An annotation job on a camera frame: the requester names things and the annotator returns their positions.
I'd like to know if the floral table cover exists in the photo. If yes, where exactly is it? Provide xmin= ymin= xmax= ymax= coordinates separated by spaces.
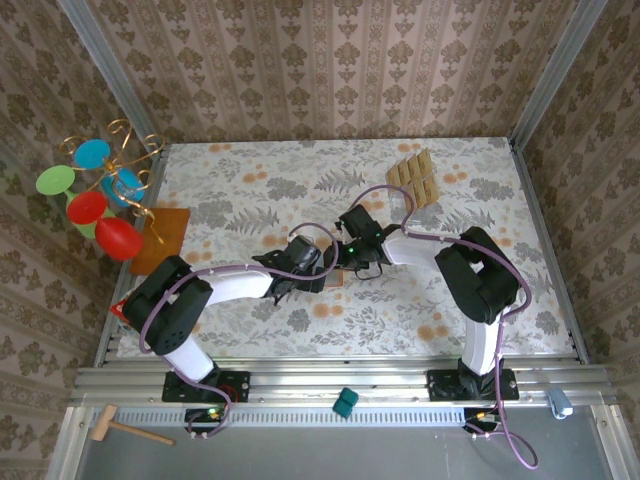
xmin=115 ymin=137 xmax=577 ymax=359

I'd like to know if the teal box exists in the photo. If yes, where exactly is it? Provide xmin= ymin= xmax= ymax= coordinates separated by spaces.
xmin=333 ymin=386 xmax=359 ymax=419

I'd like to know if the orange wooden board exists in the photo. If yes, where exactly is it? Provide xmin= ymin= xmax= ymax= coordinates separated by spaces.
xmin=128 ymin=206 xmax=192 ymax=277

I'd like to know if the small circuit board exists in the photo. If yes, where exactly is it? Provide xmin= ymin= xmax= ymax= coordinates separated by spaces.
xmin=463 ymin=407 xmax=504 ymax=434
xmin=184 ymin=406 xmax=227 ymax=434

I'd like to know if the grey metal tray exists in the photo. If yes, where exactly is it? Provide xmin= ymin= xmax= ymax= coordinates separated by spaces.
xmin=47 ymin=405 xmax=632 ymax=480

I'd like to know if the small red white object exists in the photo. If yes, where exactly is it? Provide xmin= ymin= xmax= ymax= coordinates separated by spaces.
xmin=109 ymin=298 xmax=134 ymax=327

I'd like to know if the red plastic glass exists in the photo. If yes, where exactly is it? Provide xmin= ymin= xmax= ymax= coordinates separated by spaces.
xmin=94 ymin=216 xmax=145 ymax=263
xmin=66 ymin=190 xmax=110 ymax=225

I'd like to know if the blue plastic glass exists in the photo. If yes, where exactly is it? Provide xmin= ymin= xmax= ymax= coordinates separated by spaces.
xmin=73 ymin=138 xmax=113 ymax=172
xmin=100 ymin=166 xmax=147 ymax=208

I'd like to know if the wooden mallet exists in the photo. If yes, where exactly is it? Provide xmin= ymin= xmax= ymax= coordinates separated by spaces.
xmin=89 ymin=404 xmax=177 ymax=447

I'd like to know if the white blue clip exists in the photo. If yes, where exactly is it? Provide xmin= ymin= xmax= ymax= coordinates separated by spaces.
xmin=547 ymin=388 xmax=575 ymax=420

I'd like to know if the green plastic glass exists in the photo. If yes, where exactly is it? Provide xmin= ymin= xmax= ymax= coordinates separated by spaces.
xmin=35 ymin=164 xmax=104 ymax=240

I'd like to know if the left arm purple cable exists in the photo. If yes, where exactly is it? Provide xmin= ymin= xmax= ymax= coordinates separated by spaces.
xmin=139 ymin=222 xmax=340 ymax=442

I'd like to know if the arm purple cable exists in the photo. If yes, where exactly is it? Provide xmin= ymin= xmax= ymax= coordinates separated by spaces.
xmin=351 ymin=184 xmax=539 ymax=471
xmin=139 ymin=222 xmax=340 ymax=442

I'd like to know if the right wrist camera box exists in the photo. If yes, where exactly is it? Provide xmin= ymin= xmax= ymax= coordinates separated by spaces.
xmin=339 ymin=205 xmax=380 ymax=241

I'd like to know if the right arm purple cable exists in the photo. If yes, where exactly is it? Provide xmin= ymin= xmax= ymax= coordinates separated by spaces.
xmin=351 ymin=184 xmax=539 ymax=471

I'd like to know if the aluminium rail frame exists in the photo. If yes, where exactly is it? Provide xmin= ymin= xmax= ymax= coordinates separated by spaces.
xmin=69 ymin=355 xmax=615 ymax=409

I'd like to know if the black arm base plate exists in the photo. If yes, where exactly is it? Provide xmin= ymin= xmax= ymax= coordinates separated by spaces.
xmin=162 ymin=370 xmax=252 ymax=403
xmin=426 ymin=368 xmax=521 ymax=402

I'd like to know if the slotted cable duct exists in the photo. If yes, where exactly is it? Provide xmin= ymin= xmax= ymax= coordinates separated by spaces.
xmin=113 ymin=404 xmax=469 ymax=428

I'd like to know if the gold wire glass rack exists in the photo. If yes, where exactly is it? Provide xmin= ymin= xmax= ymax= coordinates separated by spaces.
xmin=58 ymin=118 xmax=168 ymax=247

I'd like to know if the aluminium corner post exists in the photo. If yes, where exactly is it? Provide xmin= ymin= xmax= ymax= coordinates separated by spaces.
xmin=508 ymin=0 xmax=609 ymax=151
xmin=55 ymin=0 xmax=169 ymax=151

